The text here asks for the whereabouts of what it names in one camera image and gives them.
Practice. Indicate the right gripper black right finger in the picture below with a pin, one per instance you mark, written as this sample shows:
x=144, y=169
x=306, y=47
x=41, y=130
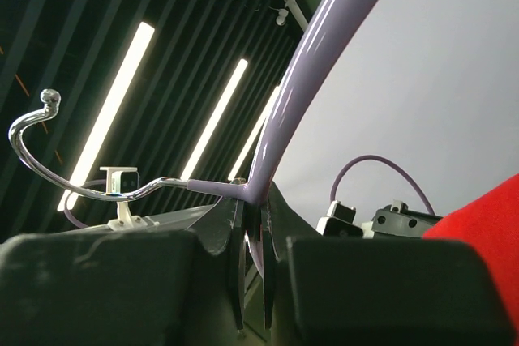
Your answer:
x=385, y=291

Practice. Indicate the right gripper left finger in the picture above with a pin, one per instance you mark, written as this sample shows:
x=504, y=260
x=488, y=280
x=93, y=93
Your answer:
x=160, y=285

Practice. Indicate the red trousers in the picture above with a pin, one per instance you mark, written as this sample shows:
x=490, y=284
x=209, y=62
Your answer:
x=490, y=225

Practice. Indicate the lilac hanger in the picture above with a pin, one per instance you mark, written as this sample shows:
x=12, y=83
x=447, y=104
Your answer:
x=331, y=29

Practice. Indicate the ceiling strip light right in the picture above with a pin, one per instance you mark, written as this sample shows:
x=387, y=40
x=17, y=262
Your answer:
x=255, y=132

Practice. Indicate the ceiling strip light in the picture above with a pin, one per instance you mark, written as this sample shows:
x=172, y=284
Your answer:
x=255, y=132
x=112, y=103
x=214, y=119

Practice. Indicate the ceiling strip light middle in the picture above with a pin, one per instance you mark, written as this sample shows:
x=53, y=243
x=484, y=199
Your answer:
x=214, y=119

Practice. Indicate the ceiling strip light left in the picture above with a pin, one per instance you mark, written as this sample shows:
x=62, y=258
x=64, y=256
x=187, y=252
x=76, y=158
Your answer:
x=112, y=103

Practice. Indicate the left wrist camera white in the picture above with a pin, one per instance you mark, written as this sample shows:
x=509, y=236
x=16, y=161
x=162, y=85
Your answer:
x=339, y=222

